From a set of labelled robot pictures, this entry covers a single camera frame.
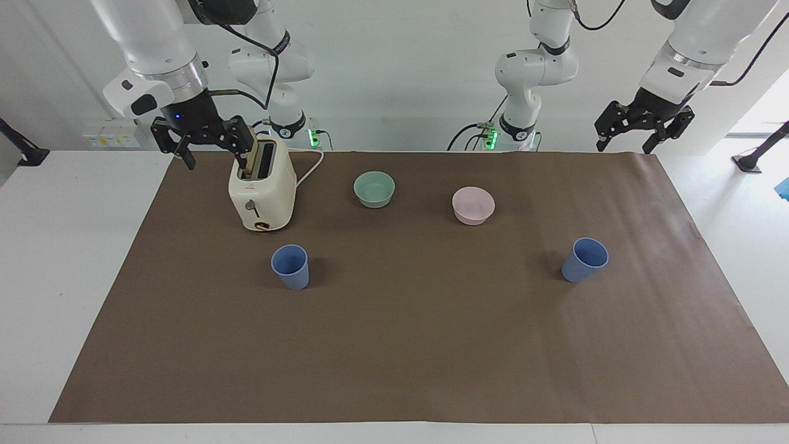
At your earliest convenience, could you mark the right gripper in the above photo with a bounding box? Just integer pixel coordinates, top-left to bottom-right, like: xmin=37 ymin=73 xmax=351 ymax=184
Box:
xmin=150 ymin=89 xmax=257 ymax=171

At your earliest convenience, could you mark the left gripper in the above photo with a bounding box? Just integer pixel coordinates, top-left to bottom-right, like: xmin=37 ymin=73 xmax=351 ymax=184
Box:
xmin=594 ymin=86 xmax=696 ymax=155

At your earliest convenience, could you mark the toast slice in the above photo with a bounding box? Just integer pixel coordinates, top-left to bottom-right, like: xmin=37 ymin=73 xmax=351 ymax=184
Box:
xmin=237 ymin=126 xmax=259 ymax=180

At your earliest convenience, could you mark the cream toaster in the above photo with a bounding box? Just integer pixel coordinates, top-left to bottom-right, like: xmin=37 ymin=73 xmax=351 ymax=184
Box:
xmin=228 ymin=136 xmax=298 ymax=233

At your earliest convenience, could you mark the black stand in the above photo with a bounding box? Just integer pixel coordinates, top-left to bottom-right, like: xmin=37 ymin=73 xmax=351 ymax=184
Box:
xmin=0 ymin=117 xmax=51 ymax=168
xmin=731 ymin=121 xmax=789 ymax=174

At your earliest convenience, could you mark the blue cup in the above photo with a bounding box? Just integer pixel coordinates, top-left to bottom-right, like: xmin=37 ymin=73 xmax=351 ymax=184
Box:
xmin=271 ymin=244 xmax=311 ymax=291
xmin=560 ymin=237 xmax=610 ymax=284

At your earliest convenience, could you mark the green bowl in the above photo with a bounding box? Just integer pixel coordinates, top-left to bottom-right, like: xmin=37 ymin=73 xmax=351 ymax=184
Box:
xmin=353 ymin=171 xmax=396 ymax=210

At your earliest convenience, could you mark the pink bowl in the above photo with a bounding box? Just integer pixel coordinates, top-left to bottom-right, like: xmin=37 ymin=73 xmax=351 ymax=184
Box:
xmin=451 ymin=186 xmax=496 ymax=226

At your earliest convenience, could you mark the white wall socket strip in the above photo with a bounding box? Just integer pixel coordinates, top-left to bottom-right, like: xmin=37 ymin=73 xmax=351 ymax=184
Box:
xmin=83 ymin=120 xmax=142 ymax=150

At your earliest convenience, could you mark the black cable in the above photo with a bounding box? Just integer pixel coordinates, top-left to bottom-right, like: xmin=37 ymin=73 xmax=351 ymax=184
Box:
xmin=568 ymin=0 xmax=628 ymax=31
xmin=448 ymin=94 xmax=510 ymax=152
xmin=709 ymin=11 xmax=789 ymax=88
xmin=185 ymin=0 xmax=292 ymax=110

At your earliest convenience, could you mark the white toaster cord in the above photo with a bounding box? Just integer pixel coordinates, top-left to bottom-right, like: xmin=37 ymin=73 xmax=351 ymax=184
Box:
xmin=288 ymin=147 xmax=325 ymax=188

